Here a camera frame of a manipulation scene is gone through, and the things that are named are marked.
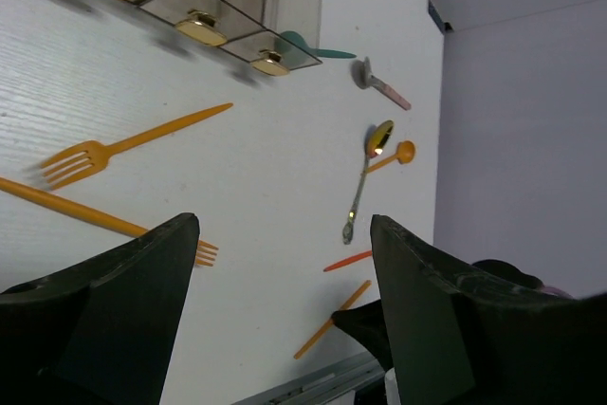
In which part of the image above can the orange plastic spoon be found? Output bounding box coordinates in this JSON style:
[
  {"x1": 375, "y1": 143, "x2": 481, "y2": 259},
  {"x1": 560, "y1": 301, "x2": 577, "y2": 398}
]
[{"x1": 367, "y1": 140, "x2": 416, "y2": 174}]

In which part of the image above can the red-orange plastic fork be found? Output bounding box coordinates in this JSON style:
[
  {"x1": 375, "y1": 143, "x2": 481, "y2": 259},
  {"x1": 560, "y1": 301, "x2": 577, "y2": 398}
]
[{"x1": 322, "y1": 250, "x2": 373, "y2": 272}]

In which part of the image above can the orange fork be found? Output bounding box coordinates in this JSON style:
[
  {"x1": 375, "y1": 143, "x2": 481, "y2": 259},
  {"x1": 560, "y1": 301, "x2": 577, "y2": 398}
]
[
  {"x1": 40, "y1": 102, "x2": 233, "y2": 190},
  {"x1": 0, "y1": 176, "x2": 220, "y2": 268}
]

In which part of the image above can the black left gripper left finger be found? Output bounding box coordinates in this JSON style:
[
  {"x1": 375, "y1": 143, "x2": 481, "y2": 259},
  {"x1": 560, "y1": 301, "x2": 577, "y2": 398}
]
[{"x1": 1, "y1": 213, "x2": 199, "y2": 404}]

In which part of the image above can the teal plastic spoon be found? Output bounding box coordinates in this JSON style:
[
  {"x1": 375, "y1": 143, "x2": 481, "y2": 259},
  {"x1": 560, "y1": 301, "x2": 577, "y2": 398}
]
[{"x1": 281, "y1": 30, "x2": 357, "y2": 59}]

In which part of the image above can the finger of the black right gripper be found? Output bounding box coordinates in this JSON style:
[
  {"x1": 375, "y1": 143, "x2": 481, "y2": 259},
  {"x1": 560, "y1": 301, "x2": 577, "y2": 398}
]
[{"x1": 331, "y1": 300, "x2": 394, "y2": 372}]

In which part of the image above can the aluminium frame rail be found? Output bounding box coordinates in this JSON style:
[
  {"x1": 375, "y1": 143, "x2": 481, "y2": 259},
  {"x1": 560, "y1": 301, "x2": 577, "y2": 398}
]
[{"x1": 237, "y1": 352, "x2": 384, "y2": 405}]

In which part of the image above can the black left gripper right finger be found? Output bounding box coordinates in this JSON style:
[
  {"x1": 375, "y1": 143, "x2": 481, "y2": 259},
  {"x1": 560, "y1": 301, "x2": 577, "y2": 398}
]
[{"x1": 370, "y1": 215, "x2": 606, "y2": 404}]

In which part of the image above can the gold spoon ornate handle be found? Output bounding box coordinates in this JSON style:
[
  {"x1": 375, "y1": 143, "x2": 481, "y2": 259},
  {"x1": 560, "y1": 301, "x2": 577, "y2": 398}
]
[{"x1": 341, "y1": 120, "x2": 395, "y2": 245}]

